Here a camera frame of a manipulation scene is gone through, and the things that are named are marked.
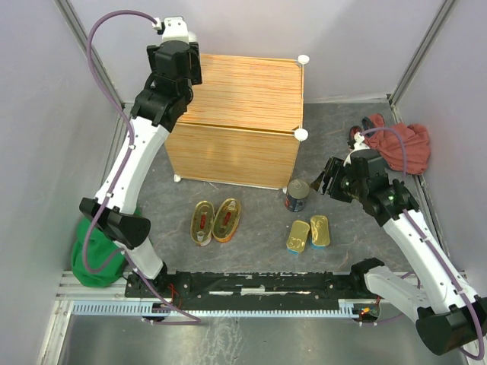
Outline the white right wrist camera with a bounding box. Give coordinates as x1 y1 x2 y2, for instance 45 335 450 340
347 131 369 154

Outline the red oval tin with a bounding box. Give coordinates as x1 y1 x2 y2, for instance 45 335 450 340
190 201 215 246
212 198 241 243

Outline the gold rectangular tin right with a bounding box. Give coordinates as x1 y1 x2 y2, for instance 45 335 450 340
310 215 331 249

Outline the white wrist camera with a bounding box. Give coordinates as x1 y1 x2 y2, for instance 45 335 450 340
152 16 198 45
347 131 369 154

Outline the red cloth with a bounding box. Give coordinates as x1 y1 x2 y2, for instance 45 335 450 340
348 113 431 175

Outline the red oval tin right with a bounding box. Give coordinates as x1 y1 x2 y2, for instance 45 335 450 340
212 198 241 243

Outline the dark blue round can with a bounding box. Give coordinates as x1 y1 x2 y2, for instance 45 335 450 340
285 178 310 212

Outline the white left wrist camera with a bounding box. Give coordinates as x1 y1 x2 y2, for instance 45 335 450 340
152 16 198 45

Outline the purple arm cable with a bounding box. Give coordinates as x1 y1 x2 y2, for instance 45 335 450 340
81 10 202 326
359 127 485 360

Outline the red oval tin left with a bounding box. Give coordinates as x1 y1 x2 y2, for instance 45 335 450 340
190 201 215 246

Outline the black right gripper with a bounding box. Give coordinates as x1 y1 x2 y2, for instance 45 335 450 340
308 157 366 204

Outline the light blue cable duct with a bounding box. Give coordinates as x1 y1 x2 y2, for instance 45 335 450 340
71 298 380 317

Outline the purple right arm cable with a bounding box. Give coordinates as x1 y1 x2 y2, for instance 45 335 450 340
359 127 485 360

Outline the gold rectangular tin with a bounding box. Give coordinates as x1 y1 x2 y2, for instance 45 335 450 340
286 220 310 254
310 215 331 249

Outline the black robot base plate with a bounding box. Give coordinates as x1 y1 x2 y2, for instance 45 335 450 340
124 270 396 309

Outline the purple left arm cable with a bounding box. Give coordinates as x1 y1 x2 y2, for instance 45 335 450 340
81 10 202 326

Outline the green cloth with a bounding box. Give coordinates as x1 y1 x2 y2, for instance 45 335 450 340
71 217 127 288

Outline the gold rectangular tin left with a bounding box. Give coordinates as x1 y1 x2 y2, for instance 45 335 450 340
286 220 310 254

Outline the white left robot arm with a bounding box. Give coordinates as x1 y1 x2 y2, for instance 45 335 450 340
79 40 202 297

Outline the wooden cube cabinet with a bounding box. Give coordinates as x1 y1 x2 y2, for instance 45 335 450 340
165 54 309 189

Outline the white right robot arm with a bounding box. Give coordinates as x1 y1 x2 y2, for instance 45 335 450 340
311 149 486 360

